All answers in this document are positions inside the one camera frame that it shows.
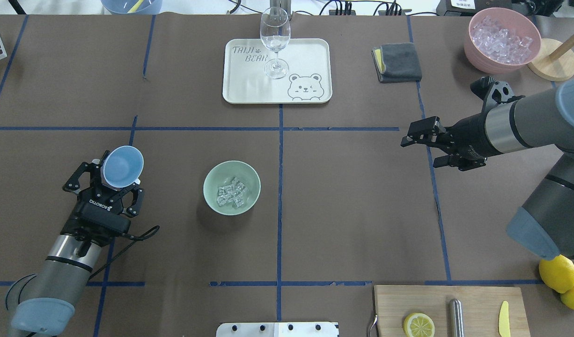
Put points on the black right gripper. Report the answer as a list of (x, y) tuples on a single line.
[(469, 132)]

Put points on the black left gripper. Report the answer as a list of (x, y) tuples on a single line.
[(103, 206)]

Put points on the light blue plastic cup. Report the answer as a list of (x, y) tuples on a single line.
[(122, 167)]

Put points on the green ceramic bowl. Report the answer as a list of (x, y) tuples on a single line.
[(221, 175)]

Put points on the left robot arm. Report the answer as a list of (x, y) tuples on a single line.
[(41, 305)]

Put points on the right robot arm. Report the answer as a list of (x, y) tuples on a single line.
[(543, 125)]

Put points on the ice cubes in green bowl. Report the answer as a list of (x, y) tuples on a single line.
[(233, 193)]

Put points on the pink bowl of ice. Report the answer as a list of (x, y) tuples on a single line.
[(500, 40)]

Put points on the blue plastic bowl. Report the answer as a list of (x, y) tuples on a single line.
[(133, 7)]

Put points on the grey folded cloth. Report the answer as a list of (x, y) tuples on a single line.
[(396, 63)]

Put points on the wooden cup stand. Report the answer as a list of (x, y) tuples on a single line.
[(555, 59)]

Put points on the cream bear print tray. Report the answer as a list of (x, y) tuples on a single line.
[(307, 82)]

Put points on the yellow lemon front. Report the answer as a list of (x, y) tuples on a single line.
[(558, 273)]

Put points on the half lemon slice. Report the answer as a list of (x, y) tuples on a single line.
[(418, 324)]

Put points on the yellow plastic knife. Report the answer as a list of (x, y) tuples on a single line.
[(503, 320)]

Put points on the clear wine glass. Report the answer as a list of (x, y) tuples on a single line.
[(275, 33)]

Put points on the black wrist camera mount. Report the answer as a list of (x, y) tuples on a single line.
[(493, 92)]

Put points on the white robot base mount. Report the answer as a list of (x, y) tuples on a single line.
[(278, 329)]

